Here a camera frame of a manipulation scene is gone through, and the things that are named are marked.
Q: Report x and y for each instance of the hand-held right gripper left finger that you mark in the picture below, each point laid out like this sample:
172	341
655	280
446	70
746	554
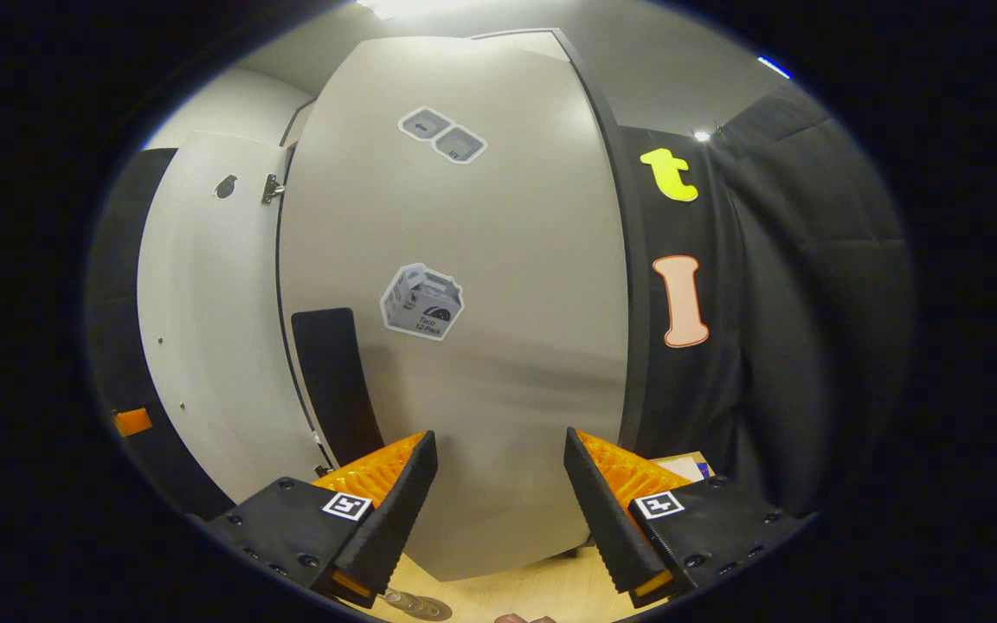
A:
395	519

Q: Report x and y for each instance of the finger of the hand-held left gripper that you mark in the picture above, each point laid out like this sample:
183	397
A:
132	421

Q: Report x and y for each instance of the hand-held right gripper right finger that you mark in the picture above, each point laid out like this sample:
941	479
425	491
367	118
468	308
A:
607	519

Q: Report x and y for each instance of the grey cabinet door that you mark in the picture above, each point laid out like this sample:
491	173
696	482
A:
481	216
213	329

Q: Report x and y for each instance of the grey and black cabinet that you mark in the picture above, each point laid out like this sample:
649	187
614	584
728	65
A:
637	303

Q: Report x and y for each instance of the black backdrop cloth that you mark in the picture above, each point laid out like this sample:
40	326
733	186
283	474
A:
810	303

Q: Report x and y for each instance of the large ceiling light panel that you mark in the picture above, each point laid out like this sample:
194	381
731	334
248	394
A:
412	7

